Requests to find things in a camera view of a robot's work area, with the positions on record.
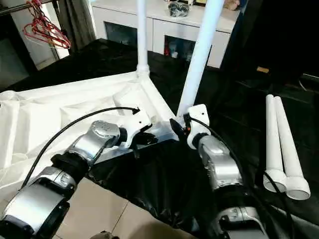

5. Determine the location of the white plastic table leg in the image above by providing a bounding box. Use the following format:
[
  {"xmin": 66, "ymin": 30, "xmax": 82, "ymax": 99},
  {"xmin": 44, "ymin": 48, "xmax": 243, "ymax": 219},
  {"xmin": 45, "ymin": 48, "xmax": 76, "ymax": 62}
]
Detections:
[
  {"xmin": 176, "ymin": 0, "xmax": 225, "ymax": 119},
  {"xmin": 135, "ymin": 0, "xmax": 151, "ymax": 78},
  {"xmin": 264, "ymin": 94, "xmax": 289, "ymax": 194},
  {"xmin": 273, "ymin": 96, "xmax": 311, "ymax": 201}
]

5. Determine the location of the white plastic table top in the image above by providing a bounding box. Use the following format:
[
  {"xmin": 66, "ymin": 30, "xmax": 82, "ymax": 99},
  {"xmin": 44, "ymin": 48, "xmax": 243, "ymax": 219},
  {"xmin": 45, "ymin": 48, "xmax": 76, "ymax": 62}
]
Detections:
[{"xmin": 0, "ymin": 70, "xmax": 183, "ymax": 201}]

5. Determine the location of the black plastic mat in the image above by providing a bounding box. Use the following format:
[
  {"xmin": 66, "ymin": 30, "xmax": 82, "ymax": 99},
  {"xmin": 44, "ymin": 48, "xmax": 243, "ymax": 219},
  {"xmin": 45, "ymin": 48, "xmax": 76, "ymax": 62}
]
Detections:
[{"xmin": 0, "ymin": 38, "xmax": 319, "ymax": 239}]

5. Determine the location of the white cabinet with glass doors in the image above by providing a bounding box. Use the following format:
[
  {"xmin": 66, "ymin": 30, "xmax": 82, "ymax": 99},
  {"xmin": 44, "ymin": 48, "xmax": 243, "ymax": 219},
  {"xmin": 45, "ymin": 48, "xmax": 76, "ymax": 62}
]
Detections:
[{"xmin": 90, "ymin": 0, "xmax": 240, "ymax": 69}]

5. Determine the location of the dark object on cabinet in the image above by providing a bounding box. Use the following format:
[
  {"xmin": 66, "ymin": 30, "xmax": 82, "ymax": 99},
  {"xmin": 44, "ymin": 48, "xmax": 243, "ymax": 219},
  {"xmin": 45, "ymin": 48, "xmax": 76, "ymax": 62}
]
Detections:
[{"xmin": 167, "ymin": 1, "xmax": 190, "ymax": 18}]

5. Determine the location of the beige object on cabinet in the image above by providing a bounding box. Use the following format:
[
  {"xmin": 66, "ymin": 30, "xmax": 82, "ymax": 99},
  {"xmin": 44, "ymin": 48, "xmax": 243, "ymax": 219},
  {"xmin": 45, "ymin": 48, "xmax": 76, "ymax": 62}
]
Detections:
[{"xmin": 223, "ymin": 0, "xmax": 240, "ymax": 11}]

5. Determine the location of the grey curtain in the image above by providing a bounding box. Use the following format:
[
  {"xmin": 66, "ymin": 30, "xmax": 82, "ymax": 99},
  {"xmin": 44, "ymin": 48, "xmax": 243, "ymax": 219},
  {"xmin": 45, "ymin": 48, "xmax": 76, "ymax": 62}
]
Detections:
[{"xmin": 55, "ymin": 0, "xmax": 96, "ymax": 46}]

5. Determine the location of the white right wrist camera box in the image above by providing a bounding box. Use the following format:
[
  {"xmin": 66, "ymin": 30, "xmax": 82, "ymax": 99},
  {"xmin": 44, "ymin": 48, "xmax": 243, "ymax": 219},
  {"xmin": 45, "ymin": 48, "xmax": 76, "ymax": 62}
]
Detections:
[{"xmin": 185, "ymin": 103, "xmax": 210, "ymax": 149}]

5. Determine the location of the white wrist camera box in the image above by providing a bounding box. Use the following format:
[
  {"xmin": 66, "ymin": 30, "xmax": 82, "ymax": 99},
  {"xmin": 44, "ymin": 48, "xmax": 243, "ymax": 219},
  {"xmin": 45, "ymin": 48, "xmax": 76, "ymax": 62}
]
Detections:
[
  {"xmin": 185, "ymin": 103, "xmax": 210, "ymax": 149},
  {"xmin": 119, "ymin": 109, "xmax": 153, "ymax": 149}
]

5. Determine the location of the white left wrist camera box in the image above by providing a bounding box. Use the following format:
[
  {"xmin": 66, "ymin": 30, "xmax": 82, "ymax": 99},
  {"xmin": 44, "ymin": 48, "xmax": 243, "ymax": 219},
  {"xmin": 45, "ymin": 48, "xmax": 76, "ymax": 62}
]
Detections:
[{"xmin": 119, "ymin": 109, "xmax": 153, "ymax": 149}]

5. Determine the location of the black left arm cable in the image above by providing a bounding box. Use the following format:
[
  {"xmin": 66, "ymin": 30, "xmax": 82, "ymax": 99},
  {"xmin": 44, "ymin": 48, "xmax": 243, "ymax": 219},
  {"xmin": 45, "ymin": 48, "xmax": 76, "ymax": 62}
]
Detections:
[{"xmin": 20, "ymin": 106, "xmax": 141, "ymax": 191}]

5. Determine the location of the black horizontal rail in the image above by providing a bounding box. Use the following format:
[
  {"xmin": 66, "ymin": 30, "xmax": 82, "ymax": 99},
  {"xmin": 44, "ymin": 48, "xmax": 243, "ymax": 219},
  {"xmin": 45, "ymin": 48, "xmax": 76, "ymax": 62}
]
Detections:
[{"xmin": 299, "ymin": 73, "xmax": 319, "ymax": 84}]

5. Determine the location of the dark metal clothes rail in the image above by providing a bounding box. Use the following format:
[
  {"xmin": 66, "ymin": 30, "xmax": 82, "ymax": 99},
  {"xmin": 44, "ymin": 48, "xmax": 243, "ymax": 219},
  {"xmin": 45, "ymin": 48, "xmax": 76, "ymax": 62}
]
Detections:
[{"xmin": 0, "ymin": 0, "xmax": 45, "ymax": 14}]

